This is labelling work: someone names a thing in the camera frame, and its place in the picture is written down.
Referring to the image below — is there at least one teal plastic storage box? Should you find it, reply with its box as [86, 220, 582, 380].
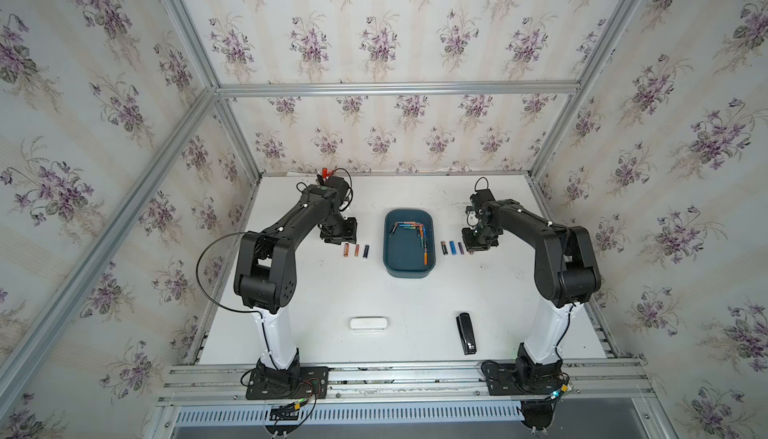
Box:
[382, 209, 436, 279]

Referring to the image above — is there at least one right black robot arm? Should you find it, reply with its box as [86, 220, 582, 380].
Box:
[462, 189, 602, 377]

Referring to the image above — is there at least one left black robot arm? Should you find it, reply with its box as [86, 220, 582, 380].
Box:
[233, 177, 357, 373]

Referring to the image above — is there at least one white eraser box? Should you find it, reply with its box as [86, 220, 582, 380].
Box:
[349, 316, 389, 332]

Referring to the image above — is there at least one black stapler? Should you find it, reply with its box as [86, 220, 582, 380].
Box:
[456, 312, 477, 355]

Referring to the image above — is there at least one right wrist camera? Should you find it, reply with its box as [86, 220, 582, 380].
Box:
[467, 188, 495, 213]

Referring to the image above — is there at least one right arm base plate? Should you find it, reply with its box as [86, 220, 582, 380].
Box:
[480, 360, 570, 398]

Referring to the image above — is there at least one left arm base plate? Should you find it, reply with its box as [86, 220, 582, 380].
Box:
[241, 366, 330, 400]

